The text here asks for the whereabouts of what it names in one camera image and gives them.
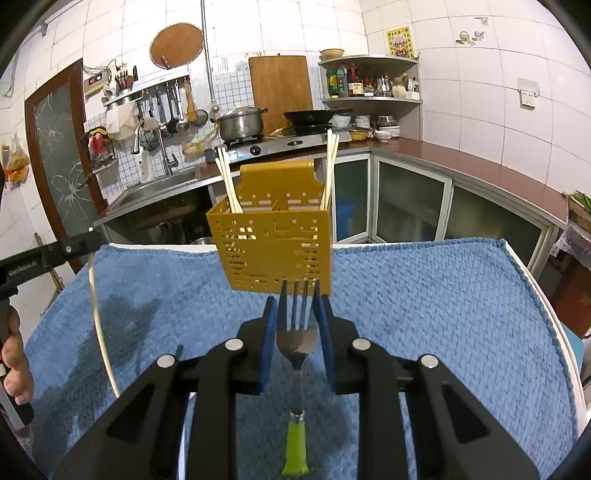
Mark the cartoon wall sticker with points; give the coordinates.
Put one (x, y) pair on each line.
(463, 38)

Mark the yellow perforated utensil holder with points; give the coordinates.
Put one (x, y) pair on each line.
(268, 221)

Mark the beige bowl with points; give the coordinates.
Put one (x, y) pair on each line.
(331, 53)

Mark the metal wall pipe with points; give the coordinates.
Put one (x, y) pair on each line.
(207, 55)

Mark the round wooden board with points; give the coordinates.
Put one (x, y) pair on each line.
(176, 45)

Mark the black wok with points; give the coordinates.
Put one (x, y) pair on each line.
(311, 116)

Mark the stack of white bowls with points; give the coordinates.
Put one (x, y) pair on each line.
(385, 131)

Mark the white hanging cloth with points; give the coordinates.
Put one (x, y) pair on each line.
(122, 122)

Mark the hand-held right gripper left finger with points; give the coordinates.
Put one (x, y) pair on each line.
(268, 346)

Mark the white jar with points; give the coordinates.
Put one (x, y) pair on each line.
(399, 88)

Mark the square glass cabinet door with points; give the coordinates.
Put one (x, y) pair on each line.
(411, 203)

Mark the dark sauce bottle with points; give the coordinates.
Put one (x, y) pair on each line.
(355, 83)

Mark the steel kettle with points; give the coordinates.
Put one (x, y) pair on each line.
(382, 87)

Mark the steel sink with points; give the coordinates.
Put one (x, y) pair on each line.
(157, 187)

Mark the person's left hand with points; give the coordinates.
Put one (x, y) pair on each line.
(17, 369)

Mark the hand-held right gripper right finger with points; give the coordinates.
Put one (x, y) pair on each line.
(325, 344)

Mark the narrow glass cabinet door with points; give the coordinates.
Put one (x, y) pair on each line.
(351, 198)

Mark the blue capped bottle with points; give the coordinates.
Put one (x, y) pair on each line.
(343, 83)

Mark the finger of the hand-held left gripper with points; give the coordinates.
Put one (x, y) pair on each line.
(74, 247)

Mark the steel knife holder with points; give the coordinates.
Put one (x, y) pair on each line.
(124, 81)

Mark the steel pot with lid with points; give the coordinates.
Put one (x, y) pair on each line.
(240, 125)

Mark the steel wall rack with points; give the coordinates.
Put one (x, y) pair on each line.
(147, 90)

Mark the blue knitted towel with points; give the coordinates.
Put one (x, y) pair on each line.
(415, 323)

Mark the wide glass cabinet door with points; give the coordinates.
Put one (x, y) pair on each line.
(494, 226)

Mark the steel gas stove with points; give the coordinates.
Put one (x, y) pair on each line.
(286, 142)

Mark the rectangular wooden cutting board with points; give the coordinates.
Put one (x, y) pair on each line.
(279, 94)

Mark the green bottle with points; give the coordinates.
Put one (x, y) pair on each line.
(332, 85)

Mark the steel ladle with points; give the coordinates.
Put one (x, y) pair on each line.
(181, 117)

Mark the wooden spatula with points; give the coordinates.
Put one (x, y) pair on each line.
(190, 104)

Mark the steel faucet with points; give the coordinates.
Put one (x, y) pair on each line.
(164, 147)

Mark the hanging plastic bag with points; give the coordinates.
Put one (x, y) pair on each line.
(17, 166)

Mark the white wall socket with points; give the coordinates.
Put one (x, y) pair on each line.
(528, 94)

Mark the yellow wall poster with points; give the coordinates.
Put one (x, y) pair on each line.
(400, 42)

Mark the yellow bowl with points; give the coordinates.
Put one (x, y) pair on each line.
(360, 135)

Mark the white electrical box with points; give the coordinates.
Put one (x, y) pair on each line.
(98, 84)

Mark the brown frosted glass door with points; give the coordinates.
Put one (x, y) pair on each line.
(64, 161)

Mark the green leafy vegetables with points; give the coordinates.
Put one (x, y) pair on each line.
(581, 203)

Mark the grey corner shelf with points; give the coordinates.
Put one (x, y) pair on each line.
(411, 117)

